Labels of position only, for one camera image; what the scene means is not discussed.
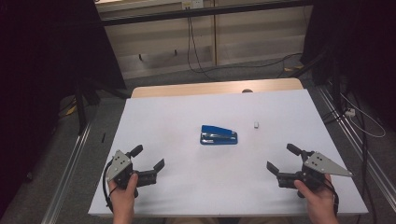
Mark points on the blue stapler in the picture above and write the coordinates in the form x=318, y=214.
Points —
x=218, y=137

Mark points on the dark round table grommet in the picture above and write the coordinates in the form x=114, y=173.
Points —
x=247, y=90

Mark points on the aluminium floor rail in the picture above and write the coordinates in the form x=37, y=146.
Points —
x=358, y=146
x=67, y=174

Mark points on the black curtain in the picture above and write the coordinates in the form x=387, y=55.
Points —
x=43, y=62
x=358, y=46

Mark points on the person's left hand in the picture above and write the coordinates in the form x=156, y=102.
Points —
x=123, y=199

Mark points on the black horizontal bar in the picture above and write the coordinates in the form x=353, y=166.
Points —
x=202, y=11

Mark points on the small white staple box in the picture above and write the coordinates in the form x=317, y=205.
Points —
x=256, y=124

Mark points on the white wall socket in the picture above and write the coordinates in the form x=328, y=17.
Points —
x=192, y=3

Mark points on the person's right hand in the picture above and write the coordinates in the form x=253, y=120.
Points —
x=319, y=199

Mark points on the wooden table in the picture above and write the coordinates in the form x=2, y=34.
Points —
x=214, y=87

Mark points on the black stand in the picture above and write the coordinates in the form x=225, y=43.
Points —
x=84, y=102

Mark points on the yellow floor tape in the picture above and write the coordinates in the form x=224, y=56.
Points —
x=71, y=109
x=294, y=67

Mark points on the white power plug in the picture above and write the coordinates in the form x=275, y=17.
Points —
x=350, y=112

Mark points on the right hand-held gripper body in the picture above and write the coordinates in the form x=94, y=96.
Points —
x=314, y=169

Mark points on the white table cover sheet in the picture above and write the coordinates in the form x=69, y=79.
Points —
x=199, y=193

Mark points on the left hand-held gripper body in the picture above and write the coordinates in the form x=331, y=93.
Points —
x=120, y=166

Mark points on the beige wooden cabinet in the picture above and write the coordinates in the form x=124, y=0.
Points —
x=205, y=43

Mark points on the small black floor object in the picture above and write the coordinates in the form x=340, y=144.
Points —
x=103, y=137

